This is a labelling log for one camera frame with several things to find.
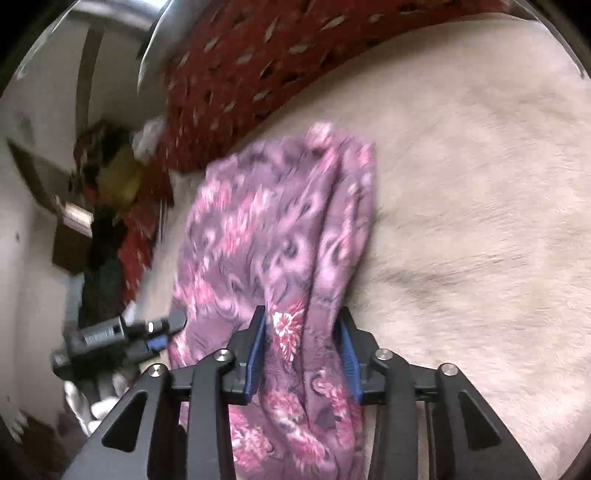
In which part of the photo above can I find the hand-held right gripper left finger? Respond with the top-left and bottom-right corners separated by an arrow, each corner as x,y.
60,305 -> 269,480

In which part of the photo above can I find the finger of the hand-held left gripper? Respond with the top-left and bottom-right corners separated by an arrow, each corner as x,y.
127,334 -> 169,360
128,311 -> 188,341

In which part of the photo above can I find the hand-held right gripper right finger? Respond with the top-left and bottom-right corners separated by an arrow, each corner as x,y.
335,308 -> 543,480

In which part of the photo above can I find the pink floral garment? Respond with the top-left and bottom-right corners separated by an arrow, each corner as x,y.
167,121 -> 377,480

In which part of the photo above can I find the white crumpled cloth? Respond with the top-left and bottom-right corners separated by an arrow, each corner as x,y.
64,373 -> 132,437

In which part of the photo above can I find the dark green cloth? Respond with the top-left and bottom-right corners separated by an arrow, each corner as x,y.
78,216 -> 127,328

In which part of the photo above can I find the red printed cloth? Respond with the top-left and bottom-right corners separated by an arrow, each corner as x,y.
116,185 -> 175,303

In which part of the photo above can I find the brown wooden box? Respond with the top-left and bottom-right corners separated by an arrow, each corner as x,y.
50,194 -> 96,276

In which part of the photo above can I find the yellow cloth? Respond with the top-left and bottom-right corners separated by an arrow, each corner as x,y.
98,145 -> 145,209

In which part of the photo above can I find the dark patterned cloth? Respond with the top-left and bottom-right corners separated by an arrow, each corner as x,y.
71,120 -> 136,191

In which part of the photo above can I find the beige fleece blanket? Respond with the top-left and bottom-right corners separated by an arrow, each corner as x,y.
134,13 -> 591,480

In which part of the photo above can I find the red leaf-patterned quilt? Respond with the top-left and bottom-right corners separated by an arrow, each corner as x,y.
157,0 -> 513,175

